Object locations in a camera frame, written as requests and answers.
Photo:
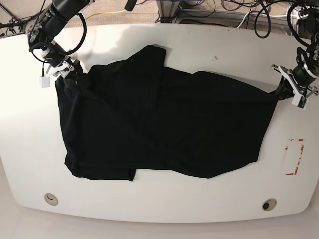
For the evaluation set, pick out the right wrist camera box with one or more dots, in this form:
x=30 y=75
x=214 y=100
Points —
x=44 y=81

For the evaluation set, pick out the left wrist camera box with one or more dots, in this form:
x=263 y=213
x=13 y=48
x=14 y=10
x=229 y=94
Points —
x=300 y=101

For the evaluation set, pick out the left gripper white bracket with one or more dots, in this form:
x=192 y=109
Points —
x=294 y=81

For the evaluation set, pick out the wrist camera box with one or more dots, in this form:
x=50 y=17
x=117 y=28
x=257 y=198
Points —
x=44 y=81
x=300 y=101

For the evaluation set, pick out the red tape rectangle marking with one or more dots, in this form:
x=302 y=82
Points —
x=292 y=156

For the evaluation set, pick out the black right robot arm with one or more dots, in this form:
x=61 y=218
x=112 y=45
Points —
x=48 y=24

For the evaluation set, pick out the aluminium centre post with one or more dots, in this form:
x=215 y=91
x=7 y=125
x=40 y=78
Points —
x=167 y=9

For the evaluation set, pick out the left table grommet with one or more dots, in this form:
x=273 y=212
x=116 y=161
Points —
x=51 y=199

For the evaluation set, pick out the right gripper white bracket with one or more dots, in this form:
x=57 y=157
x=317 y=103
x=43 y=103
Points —
x=64 y=69

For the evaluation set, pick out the table grommet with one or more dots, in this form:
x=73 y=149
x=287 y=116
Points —
x=269 y=205
x=51 y=199

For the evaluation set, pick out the black T-shirt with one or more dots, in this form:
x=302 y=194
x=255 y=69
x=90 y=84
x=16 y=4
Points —
x=138 y=114

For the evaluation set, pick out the right table grommet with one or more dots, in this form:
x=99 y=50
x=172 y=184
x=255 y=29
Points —
x=269 y=205

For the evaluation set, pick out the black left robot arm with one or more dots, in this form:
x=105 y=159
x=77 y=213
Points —
x=307 y=58

